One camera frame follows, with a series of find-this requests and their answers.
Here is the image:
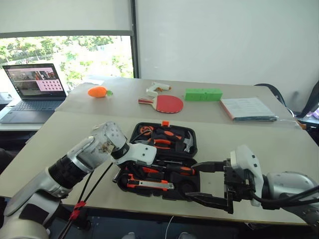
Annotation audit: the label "orange carrot toy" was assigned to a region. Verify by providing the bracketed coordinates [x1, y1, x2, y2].
[87, 85, 114, 99]

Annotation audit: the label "open dark laptop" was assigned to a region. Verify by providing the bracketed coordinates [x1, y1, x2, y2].
[0, 63, 68, 124]

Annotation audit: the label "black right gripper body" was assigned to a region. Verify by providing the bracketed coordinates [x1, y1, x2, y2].
[223, 157, 256, 202]

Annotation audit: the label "printed paper booklet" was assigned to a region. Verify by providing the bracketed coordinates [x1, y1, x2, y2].
[219, 97, 278, 122]

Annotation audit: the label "white glue gun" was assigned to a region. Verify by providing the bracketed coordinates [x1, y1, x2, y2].
[146, 81, 172, 98]

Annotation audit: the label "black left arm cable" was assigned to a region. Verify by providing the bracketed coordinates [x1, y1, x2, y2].
[55, 161, 113, 239]

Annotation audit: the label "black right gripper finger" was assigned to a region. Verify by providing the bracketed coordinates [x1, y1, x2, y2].
[191, 161, 226, 174]
[184, 191, 234, 215]

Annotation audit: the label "black orange claw hammer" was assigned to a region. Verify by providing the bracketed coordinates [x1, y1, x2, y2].
[155, 127, 196, 153]

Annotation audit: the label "orange handled pliers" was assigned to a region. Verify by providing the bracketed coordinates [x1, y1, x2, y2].
[135, 138, 173, 150]

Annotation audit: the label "dark window frame post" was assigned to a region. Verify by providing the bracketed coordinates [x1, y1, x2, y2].
[130, 0, 141, 79]

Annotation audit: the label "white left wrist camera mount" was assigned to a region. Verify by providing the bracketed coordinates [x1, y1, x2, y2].
[111, 143, 158, 167]

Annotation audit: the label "black orange tape measure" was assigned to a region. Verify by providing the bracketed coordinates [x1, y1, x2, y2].
[138, 125, 154, 136]

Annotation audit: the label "black orange utility knife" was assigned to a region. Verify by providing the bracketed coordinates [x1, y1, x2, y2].
[126, 174, 175, 192]

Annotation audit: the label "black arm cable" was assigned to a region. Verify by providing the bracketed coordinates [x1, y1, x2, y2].
[55, 161, 113, 239]
[253, 183, 319, 210]

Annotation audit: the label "red cable tie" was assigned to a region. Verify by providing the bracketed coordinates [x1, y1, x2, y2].
[69, 202, 87, 220]

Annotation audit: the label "black tool case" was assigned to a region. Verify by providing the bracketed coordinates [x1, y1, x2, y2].
[113, 120, 200, 203]

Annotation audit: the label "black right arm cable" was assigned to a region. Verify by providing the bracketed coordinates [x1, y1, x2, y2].
[253, 183, 319, 210]

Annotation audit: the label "green rectangular block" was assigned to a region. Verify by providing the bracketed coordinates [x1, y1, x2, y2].
[184, 88, 223, 102]

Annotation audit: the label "black slanted stand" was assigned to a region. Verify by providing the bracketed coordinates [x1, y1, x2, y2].
[298, 79, 319, 118]

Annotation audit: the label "red table tennis paddle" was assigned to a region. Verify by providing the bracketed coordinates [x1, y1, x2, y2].
[138, 94, 184, 115]

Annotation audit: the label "black chair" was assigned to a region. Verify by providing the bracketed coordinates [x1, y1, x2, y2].
[253, 83, 300, 118]

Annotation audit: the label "thick shaft black orange screwdriver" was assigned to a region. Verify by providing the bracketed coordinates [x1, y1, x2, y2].
[155, 160, 197, 177]

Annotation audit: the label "white cable under table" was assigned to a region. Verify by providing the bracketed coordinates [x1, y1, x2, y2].
[165, 215, 175, 239]

